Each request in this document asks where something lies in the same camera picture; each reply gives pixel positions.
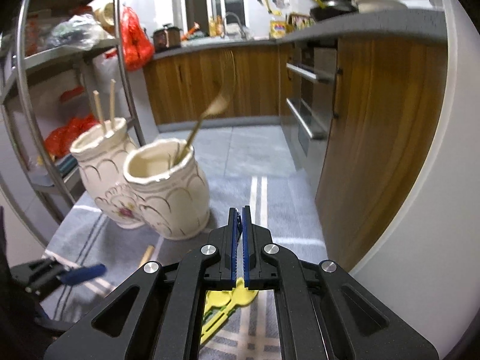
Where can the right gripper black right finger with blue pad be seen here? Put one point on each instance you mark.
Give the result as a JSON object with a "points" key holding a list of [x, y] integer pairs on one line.
{"points": [[322, 311]]}

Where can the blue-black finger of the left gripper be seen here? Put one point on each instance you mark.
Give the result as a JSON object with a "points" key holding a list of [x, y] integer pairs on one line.
{"points": [[48, 274]]}

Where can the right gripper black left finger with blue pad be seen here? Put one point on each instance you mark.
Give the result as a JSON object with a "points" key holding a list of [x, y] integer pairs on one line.
{"points": [[157, 312]]}

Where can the yellow plastic spoon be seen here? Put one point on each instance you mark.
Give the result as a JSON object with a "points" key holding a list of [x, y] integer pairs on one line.
{"points": [[242, 296]]}

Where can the wooden chopstick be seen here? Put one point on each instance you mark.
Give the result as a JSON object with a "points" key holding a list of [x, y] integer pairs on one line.
{"points": [[147, 255], [112, 104], [99, 110]]}

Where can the yellow plastic fork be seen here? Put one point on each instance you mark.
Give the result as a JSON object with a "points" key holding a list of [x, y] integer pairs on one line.
{"points": [[214, 314]]}

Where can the wooden kitchen cabinets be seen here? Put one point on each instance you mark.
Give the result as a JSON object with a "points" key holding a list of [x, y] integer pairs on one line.
{"points": [[332, 133]]}

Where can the kitchen sink faucet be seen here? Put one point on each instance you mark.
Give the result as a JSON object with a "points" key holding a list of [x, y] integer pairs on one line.
{"points": [[233, 26]]}

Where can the grey checked table cloth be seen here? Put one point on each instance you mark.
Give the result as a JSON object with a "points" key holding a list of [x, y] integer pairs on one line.
{"points": [[157, 312]]}

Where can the white ceramic double utensil holder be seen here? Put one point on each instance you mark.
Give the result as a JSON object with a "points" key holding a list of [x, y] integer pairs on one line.
{"points": [[160, 184]]}

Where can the orange bags on lower shelf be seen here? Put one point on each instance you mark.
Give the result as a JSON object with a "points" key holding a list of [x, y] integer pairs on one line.
{"points": [[59, 141]]}

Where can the metal storage shelf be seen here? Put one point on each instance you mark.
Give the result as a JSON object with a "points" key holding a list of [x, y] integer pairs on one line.
{"points": [[48, 77]]}

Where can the golden fork in holder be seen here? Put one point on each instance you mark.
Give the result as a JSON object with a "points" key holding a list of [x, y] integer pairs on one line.
{"points": [[218, 106]]}

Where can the built-in steel oven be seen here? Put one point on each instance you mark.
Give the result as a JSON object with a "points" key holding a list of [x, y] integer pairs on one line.
{"points": [[309, 107]]}

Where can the red plastic bag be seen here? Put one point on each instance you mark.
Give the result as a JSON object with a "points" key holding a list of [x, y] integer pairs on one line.
{"points": [[137, 48]]}

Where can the electric rice cooker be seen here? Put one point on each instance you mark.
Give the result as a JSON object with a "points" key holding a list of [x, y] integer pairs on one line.
{"points": [[166, 38]]}

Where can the yellow oil bottle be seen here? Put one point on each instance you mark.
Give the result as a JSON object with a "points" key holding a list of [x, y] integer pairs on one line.
{"points": [[277, 27]]}

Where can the black frying pan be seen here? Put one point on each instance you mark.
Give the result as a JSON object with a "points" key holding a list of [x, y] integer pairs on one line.
{"points": [[327, 9]]}

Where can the white bowl on counter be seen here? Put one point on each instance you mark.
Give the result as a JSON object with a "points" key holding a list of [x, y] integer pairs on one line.
{"points": [[367, 6]]}

